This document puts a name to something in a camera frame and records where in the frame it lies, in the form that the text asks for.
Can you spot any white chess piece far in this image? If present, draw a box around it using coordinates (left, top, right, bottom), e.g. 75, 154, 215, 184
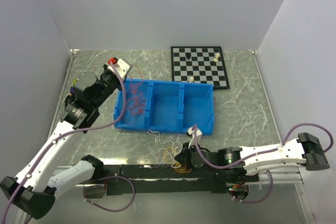
214, 52, 221, 62

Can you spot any aluminium rail frame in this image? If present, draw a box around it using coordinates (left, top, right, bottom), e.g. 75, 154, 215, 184
23, 166, 304, 188

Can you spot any black and white chessboard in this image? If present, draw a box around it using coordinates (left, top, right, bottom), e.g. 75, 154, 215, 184
170, 46, 230, 90

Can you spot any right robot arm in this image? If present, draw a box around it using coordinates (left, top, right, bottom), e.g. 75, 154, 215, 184
174, 133, 330, 181

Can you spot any colourful toy block car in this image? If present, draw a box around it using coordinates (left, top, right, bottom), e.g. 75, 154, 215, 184
69, 78, 79, 95

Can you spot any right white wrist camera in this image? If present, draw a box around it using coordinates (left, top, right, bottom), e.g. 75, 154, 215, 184
186, 126, 203, 148

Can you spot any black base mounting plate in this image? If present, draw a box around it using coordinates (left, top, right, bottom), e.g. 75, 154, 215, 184
71, 163, 260, 196

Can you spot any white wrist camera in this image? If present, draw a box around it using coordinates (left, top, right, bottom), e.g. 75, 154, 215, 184
186, 126, 203, 148
112, 59, 132, 81

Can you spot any white cable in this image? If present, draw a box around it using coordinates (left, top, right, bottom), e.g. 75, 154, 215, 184
147, 129, 184, 168

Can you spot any blue three-compartment plastic bin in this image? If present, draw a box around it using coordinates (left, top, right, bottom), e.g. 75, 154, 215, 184
113, 79, 215, 135

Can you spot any yellow cable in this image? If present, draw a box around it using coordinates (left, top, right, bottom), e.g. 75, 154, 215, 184
163, 145, 192, 174

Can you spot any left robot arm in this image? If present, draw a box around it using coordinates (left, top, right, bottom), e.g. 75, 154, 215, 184
1, 63, 132, 219

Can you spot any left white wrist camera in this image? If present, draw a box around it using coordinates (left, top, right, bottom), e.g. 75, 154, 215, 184
112, 59, 132, 81

